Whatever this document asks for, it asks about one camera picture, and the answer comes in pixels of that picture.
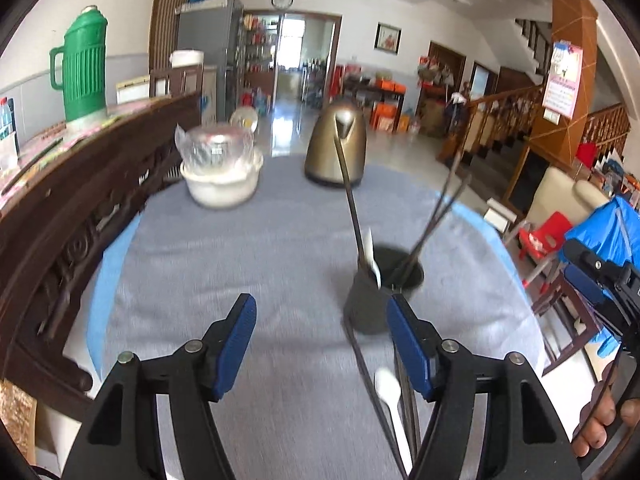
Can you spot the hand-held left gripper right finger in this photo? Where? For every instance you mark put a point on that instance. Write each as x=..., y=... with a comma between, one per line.
x=407, y=345

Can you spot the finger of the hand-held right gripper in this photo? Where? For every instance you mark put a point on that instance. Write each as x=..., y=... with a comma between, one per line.
x=585, y=285
x=595, y=260

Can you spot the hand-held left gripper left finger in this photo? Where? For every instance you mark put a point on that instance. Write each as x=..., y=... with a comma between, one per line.
x=235, y=345

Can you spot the white plastic spoon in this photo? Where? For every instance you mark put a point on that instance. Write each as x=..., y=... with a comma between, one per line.
x=372, y=260
x=387, y=385

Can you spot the dark metal utensil holder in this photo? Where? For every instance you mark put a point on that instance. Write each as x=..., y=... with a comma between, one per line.
x=370, y=310

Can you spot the dark wooden chair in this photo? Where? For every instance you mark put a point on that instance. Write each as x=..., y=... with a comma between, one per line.
x=565, y=310

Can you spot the red plastic child chair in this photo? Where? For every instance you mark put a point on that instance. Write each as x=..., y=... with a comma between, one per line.
x=545, y=235

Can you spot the cream sofa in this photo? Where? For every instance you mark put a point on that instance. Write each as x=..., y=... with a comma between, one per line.
x=555, y=195

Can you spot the grey tablecloth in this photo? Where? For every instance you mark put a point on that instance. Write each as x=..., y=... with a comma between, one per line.
x=250, y=260

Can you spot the white step stool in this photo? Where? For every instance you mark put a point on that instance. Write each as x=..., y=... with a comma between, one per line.
x=500, y=215

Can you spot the white plastic basin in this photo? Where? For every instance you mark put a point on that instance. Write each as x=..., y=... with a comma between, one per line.
x=220, y=187

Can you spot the wooden stair railing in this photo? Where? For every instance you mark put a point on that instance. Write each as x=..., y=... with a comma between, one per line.
x=495, y=120

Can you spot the plastic-wrapped bowl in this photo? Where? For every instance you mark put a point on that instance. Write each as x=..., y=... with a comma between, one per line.
x=215, y=145

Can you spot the bronze electric kettle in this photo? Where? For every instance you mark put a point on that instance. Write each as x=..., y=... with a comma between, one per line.
x=332, y=155

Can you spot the carved wooden sideboard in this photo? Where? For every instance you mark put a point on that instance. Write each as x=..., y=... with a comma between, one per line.
x=60, y=210

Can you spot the orange box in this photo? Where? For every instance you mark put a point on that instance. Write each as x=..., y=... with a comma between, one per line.
x=386, y=116

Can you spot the white cabinet blue print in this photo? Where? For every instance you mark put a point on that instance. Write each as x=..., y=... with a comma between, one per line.
x=209, y=100

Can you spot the dark wooden side table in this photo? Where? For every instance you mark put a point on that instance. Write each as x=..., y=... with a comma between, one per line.
x=375, y=90

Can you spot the brown wooden chair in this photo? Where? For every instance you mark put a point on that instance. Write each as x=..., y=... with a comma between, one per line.
x=175, y=85

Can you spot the cream box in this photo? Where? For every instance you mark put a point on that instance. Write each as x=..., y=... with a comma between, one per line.
x=132, y=90

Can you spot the glass display shelf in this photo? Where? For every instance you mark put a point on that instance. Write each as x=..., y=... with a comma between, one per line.
x=257, y=60

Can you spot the white bucket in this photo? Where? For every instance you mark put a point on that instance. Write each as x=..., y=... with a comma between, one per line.
x=187, y=58

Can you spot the grey refrigerator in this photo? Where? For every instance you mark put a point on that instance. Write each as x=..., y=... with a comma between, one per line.
x=210, y=40

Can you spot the green thermos jug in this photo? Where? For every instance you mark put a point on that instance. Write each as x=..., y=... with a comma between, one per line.
x=82, y=70

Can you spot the clear bottle blue label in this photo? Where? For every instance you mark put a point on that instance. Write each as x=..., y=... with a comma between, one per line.
x=7, y=125

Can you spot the brown wooden door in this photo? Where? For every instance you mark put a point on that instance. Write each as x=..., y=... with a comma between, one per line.
x=170, y=10

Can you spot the wall calendar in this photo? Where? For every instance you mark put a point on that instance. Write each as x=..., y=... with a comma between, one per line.
x=562, y=80

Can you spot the framed wall picture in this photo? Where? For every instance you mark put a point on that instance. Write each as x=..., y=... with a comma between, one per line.
x=388, y=39

